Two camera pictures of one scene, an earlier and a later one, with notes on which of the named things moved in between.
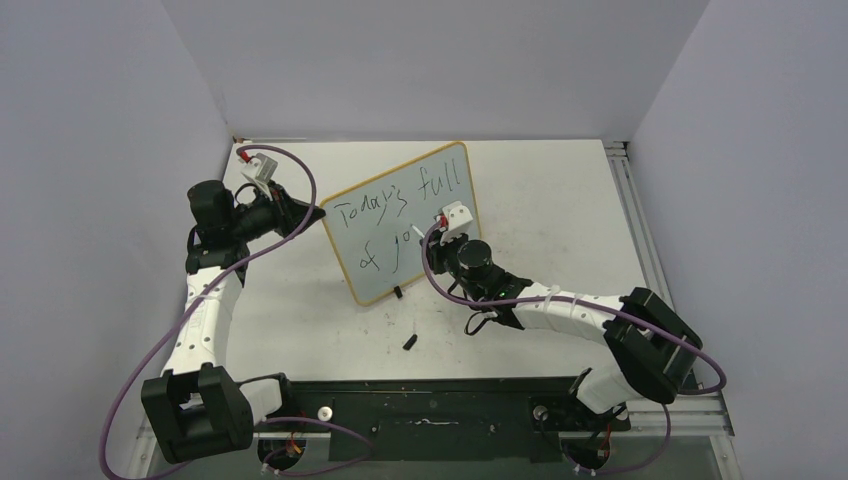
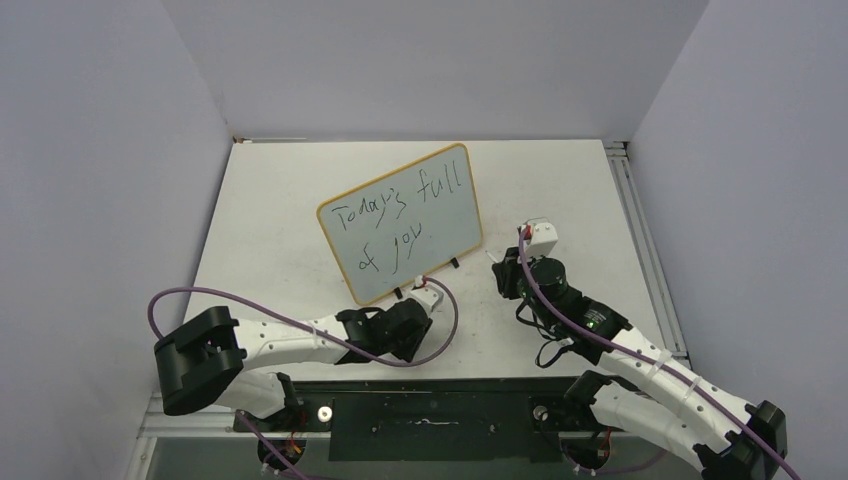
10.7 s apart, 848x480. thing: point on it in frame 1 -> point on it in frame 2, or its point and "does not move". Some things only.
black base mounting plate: (492, 418) does not move
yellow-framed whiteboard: (371, 225) does not move
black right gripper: (437, 251) -> (507, 271)
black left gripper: (289, 214) -> (407, 351)
